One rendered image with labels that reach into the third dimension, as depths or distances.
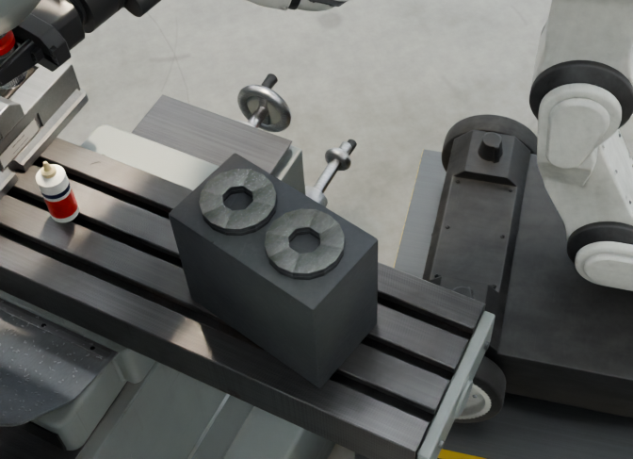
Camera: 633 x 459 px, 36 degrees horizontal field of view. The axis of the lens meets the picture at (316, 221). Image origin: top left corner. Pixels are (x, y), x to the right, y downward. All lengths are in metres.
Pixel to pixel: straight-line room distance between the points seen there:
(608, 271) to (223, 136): 0.70
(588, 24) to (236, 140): 0.68
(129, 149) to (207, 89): 1.27
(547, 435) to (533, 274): 0.29
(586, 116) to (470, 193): 0.50
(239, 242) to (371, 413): 0.27
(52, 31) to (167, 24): 1.93
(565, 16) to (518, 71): 1.59
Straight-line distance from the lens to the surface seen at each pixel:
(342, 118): 2.75
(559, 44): 1.36
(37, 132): 1.51
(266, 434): 2.01
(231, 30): 3.04
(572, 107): 1.37
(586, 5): 1.31
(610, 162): 1.53
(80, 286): 1.34
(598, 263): 1.64
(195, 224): 1.13
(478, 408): 1.74
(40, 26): 1.19
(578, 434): 1.81
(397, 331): 1.25
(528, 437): 1.79
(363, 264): 1.10
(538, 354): 1.68
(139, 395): 1.51
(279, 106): 1.86
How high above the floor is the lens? 2.01
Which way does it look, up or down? 53 degrees down
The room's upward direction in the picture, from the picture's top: 4 degrees counter-clockwise
